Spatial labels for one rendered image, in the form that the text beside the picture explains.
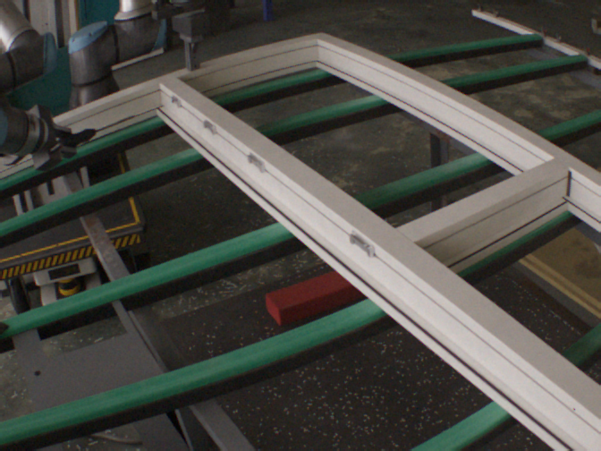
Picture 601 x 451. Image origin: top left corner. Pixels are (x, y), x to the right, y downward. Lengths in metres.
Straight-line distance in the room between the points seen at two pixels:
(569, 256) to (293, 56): 0.84
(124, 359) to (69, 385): 0.11
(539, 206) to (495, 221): 0.12
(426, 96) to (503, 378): 0.81
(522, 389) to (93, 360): 0.58
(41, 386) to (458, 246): 0.65
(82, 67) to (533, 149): 1.43
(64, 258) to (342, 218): 1.42
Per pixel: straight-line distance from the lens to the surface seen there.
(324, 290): 1.44
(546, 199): 1.21
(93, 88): 2.24
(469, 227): 1.07
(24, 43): 1.37
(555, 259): 1.52
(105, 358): 1.00
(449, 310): 0.90
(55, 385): 0.98
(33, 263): 2.34
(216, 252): 1.14
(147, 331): 1.07
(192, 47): 1.68
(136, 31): 2.23
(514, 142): 1.34
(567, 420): 0.80
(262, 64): 1.78
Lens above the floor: 1.48
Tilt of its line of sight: 31 degrees down
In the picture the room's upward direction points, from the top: 5 degrees counter-clockwise
